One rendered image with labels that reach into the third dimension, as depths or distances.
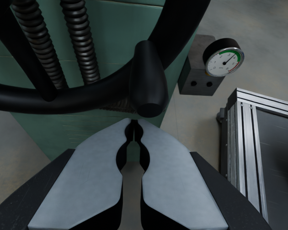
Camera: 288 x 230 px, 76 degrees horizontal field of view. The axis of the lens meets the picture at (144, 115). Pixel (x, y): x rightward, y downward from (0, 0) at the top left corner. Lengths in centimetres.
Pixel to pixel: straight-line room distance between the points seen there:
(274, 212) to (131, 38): 72
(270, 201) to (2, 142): 113
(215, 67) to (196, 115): 78
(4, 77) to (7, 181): 58
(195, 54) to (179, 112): 71
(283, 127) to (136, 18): 86
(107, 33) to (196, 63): 18
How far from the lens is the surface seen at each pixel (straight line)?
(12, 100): 23
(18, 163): 100
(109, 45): 38
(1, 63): 48
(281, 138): 100
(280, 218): 84
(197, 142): 103
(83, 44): 23
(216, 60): 35
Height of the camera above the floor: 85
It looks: 55 degrees down
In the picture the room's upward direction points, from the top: 12 degrees clockwise
